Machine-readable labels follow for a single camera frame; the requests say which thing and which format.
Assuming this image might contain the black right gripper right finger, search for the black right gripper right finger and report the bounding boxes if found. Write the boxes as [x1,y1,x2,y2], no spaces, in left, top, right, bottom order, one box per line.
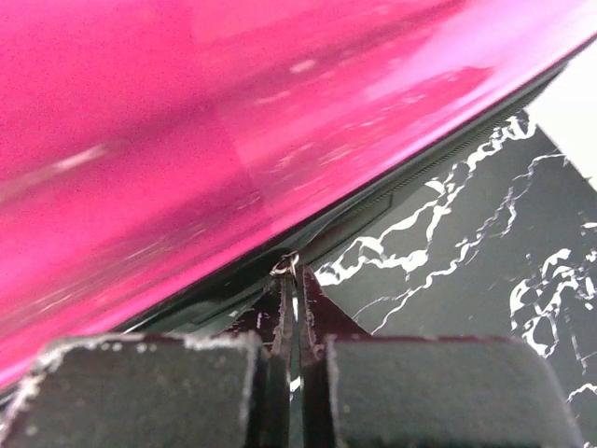
[298,265,370,447]

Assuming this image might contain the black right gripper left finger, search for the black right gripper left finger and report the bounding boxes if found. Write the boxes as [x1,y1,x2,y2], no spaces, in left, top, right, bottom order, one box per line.
[228,273,295,447]

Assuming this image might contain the teal and pink kids suitcase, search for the teal and pink kids suitcase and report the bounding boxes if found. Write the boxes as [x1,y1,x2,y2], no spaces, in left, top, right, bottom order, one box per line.
[1,1,596,387]

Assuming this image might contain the black marble pattern mat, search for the black marble pattern mat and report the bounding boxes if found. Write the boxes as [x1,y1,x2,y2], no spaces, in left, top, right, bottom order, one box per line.
[223,111,597,448]

